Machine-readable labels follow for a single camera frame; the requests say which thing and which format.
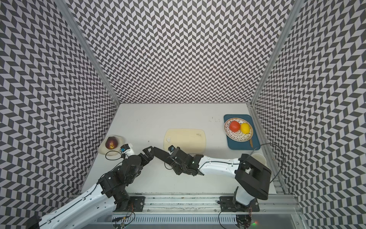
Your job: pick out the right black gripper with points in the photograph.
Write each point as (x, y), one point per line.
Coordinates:
(176, 168)

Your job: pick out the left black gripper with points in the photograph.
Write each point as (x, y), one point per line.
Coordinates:
(150, 156)

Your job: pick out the black knife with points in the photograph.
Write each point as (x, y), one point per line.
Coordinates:
(162, 155)

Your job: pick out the cream plastic cutting board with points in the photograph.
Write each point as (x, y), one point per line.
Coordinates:
(191, 141)

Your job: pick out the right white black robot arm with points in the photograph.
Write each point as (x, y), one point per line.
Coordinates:
(252, 176)

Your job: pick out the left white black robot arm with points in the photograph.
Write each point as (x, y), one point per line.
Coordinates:
(102, 198)

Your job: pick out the dark red apple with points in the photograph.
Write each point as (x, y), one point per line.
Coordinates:
(111, 142)

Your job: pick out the small white plate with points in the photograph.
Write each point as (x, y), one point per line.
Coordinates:
(104, 151)

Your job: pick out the teal rectangular tray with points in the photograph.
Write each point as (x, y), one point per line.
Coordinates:
(233, 145)

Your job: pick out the patterned ceramic plate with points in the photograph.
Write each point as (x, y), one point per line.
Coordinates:
(237, 136)

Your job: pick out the red tomato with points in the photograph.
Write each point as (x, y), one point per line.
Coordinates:
(234, 126)

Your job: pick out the yellow lemon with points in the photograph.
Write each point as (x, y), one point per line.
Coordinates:
(245, 128)

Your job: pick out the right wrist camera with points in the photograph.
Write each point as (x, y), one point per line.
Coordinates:
(171, 149)

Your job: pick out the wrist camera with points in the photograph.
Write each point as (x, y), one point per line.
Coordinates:
(171, 149)
(127, 150)

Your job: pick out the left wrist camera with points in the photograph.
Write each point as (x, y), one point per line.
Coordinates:
(127, 150)

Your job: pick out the aluminium front rail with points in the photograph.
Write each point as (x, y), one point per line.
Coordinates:
(207, 204)

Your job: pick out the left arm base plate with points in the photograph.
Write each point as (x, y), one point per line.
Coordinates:
(131, 204)

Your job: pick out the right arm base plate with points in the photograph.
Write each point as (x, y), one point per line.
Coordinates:
(228, 204)

